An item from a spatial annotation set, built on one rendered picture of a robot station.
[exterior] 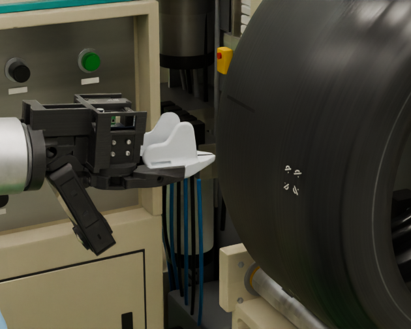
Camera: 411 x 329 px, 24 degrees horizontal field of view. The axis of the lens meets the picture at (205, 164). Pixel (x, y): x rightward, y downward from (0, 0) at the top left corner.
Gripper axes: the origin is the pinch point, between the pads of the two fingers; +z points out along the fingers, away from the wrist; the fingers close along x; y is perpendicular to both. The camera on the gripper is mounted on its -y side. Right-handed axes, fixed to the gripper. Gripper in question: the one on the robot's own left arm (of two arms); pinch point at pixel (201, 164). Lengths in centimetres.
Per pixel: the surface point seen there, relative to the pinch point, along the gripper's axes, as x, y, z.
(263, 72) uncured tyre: 4.7, 8.8, 9.2
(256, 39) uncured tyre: 9.0, 11.7, 10.3
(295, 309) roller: 11.2, -26.5, 23.1
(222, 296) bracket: 25.2, -30.8, 19.6
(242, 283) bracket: 23.9, -28.4, 21.9
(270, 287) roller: 18.2, -26.5, 23.2
